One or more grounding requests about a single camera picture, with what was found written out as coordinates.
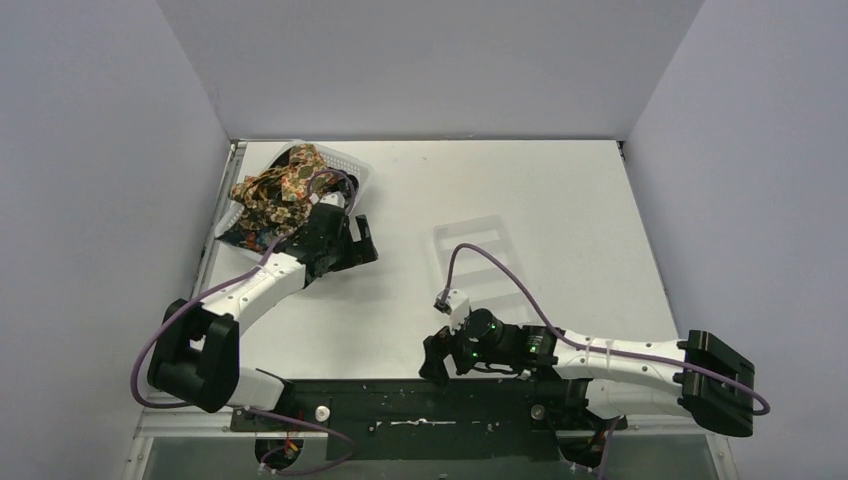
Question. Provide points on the white plastic basket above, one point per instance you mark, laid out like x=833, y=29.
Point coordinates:
x=352, y=177

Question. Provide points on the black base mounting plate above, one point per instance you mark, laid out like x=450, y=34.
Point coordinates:
x=472, y=419

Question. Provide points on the clear compartment tray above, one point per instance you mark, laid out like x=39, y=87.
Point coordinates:
x=486, y=284

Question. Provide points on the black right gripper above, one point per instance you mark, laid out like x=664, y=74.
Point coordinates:
x=438, y=346

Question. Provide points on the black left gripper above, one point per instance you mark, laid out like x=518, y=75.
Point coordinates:
x=354, y=240

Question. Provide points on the orange paisley tie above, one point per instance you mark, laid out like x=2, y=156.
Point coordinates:
x=293, y=177

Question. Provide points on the brown floral tie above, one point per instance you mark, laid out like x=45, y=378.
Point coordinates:
x=276, y=214

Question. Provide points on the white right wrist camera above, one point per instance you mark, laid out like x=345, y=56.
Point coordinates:
x=455, y=304

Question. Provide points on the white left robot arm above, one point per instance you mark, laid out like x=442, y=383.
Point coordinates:
x=195, y=355

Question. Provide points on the dark blue patterned tie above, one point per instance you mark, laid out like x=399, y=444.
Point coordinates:
x=253, y=239

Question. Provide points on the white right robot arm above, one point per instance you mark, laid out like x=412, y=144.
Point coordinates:
x=700, y=377

